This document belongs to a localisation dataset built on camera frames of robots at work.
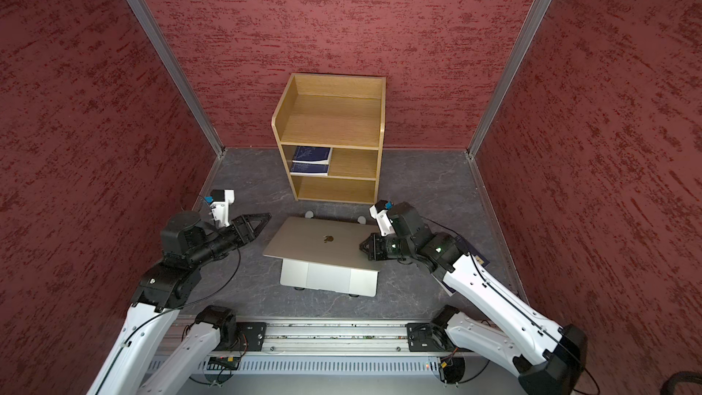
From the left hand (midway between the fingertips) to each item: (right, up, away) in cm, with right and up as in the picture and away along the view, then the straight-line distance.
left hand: (268, 223), depth 68 cm
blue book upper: (+7, +19, +26) cm, 33 cm away
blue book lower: (+6, +14, +22) cm, 27 cm away
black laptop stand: (+24, -2, +17) cm, 30 cm away
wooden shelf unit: (+22, +17, +28) cm, 39 cm away
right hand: (+24, -9, +3) cm, 25 cm away
